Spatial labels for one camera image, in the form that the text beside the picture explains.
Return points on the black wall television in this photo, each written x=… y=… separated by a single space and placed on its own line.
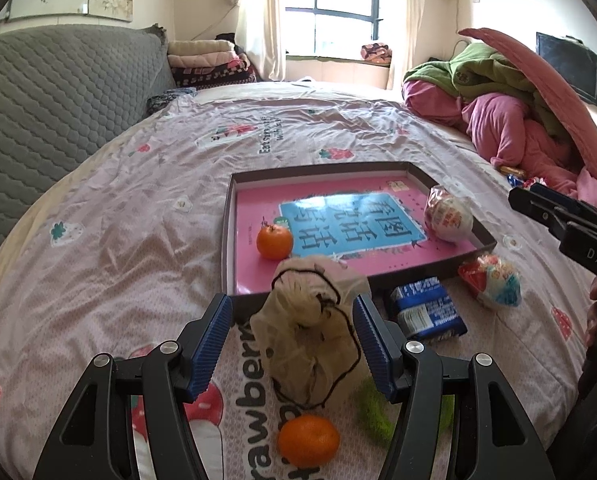
x=571 y=67

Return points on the pink quilt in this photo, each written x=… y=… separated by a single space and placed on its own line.
x=498 y=130

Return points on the dark patterned folded blanket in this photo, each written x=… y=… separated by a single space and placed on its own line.
x=213 y=75

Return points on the grey quilted headboard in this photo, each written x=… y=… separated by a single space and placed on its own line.
x=53 y=110

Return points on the red white snack packet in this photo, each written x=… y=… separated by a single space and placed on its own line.
x=537 y=181

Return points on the orange tangerine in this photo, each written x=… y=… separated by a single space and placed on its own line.
x=308 y=441
x=274 y=242

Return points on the egg toy red white wrapper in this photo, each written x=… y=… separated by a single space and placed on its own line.
x=451 y=217

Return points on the small blue patterned cloth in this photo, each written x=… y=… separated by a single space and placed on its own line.
x=168 y=99

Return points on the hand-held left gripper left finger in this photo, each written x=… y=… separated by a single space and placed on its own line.
x=211 y=345

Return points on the person's right hand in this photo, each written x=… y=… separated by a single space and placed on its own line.
x=595 y=310

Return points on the pink shallow box lid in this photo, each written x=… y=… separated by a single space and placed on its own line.
x=227 y=240

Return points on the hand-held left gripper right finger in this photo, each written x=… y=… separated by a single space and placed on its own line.
x=371 y=345

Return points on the dark framed window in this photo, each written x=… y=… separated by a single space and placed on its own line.
x=346 y=10

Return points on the green quilt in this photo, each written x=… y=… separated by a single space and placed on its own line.
x=478 y=72

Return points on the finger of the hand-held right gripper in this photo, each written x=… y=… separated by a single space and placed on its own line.
x=553 y=194
x=538 y=212

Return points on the pink cushion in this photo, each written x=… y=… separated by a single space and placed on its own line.
x=543 y=80

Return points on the egg toy blue wrapper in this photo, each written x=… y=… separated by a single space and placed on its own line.
x=493 y=280

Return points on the patterned bag on windowsill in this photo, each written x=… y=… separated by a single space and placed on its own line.
x=377 y=53

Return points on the blue tissue packet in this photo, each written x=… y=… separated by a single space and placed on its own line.
x=431 y=322
x=421 y=294

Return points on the white curtain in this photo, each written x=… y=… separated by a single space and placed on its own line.
x=266 y=20
x=418 y=20

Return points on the beige folded blanket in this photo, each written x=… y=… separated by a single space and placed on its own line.
x=201 y=52

